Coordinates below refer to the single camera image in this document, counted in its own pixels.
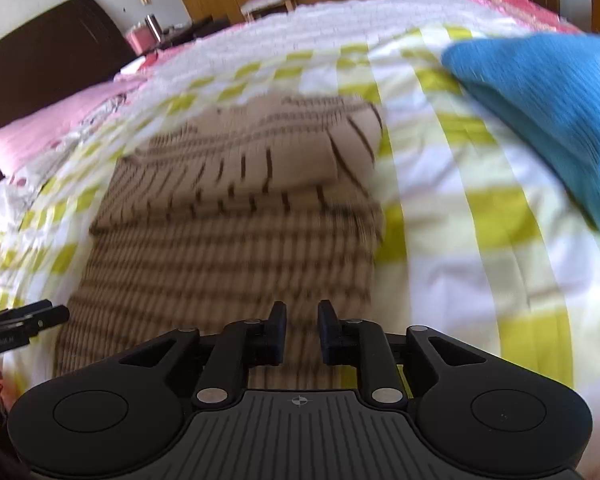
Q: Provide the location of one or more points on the yellow white checked bed sheet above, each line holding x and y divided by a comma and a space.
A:
470, 240

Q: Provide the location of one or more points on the dark wooden nightstand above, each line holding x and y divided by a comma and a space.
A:
195, 30

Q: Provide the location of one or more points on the pink storage box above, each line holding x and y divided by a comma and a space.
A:
139, 42

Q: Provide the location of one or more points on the pink pillow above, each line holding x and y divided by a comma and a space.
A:
45, 125

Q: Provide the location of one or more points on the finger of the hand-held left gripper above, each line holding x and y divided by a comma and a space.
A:
50, 316
27, 308

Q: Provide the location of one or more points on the white pink floral quilt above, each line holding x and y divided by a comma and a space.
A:
325, 25

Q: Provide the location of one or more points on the beige brown-striped knit sweater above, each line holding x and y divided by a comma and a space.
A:
230, 220

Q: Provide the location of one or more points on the blue knit sweater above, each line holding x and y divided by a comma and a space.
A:
545, 100

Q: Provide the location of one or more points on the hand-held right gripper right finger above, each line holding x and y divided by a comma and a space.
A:
327, 332

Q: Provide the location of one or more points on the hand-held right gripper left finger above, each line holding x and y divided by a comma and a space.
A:
276, 332

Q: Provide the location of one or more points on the wooden stool with white cushion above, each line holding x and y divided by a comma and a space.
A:
267, 1

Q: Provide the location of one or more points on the dark wooden headboard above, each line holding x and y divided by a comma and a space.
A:
45, 45

